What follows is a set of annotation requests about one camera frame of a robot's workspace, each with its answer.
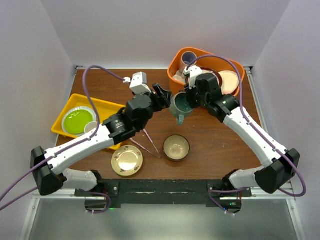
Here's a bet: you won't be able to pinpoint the small cream floral plate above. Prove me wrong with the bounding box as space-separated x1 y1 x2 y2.
111 145 144 177

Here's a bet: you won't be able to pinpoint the cream bowl with dark rim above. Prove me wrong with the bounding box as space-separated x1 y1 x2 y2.
163 135 190 162

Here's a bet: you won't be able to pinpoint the pink metal tongs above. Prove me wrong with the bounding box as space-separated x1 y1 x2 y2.
129 128 162 159

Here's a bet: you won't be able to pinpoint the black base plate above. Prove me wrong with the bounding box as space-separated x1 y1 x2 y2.
74 179 252 213

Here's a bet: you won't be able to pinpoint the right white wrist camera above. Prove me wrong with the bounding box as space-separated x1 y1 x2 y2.
182 65 203 89

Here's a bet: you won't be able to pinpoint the lavender mug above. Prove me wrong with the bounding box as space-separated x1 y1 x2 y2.
179 51 197 73

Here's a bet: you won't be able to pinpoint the green ceramic mug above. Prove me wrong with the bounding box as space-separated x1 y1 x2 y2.
169 92 193 126

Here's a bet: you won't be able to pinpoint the cream and pink branch plate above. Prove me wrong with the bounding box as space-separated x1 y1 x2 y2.
218 70 240 95

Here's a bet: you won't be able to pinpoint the white divided plate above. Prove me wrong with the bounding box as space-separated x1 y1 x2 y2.
173 70 186 84

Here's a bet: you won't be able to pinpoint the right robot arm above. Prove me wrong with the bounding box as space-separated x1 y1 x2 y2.
184 71 300 197

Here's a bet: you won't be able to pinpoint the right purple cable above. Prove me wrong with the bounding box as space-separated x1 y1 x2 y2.
186 54 307 213

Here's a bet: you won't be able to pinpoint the green plate with grey rim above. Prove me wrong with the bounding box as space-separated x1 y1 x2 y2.
61 106 97 137

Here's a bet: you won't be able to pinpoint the cream cup with blue handle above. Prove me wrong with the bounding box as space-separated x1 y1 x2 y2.
84 121 98 134

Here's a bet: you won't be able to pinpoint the cream plate with maroon rim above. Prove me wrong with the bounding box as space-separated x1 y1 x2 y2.
201 67 223 87

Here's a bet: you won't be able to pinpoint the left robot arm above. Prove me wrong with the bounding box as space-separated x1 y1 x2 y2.
30 83 172 196

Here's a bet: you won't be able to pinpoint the aluminium frame rail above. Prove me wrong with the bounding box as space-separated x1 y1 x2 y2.
18 67 307 240

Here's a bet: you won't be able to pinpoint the orange plastic bin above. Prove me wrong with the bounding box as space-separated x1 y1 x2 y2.
167 47 236 94

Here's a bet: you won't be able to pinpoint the yellow plastic tray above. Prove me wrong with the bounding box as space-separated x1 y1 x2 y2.
51 93 123 139

